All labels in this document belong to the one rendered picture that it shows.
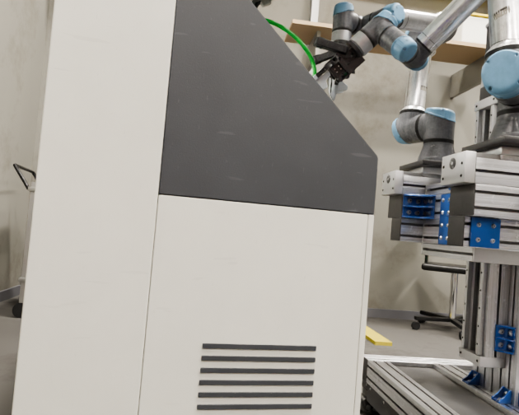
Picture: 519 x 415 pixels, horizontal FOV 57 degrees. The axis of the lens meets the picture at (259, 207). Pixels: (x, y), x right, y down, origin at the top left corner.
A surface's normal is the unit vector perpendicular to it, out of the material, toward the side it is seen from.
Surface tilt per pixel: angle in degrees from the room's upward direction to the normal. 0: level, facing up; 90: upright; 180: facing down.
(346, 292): 90
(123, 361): 90
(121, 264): 90
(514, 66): 97
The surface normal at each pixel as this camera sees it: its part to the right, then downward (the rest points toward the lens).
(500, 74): -0.63, 0.04
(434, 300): 0.11, -0.04
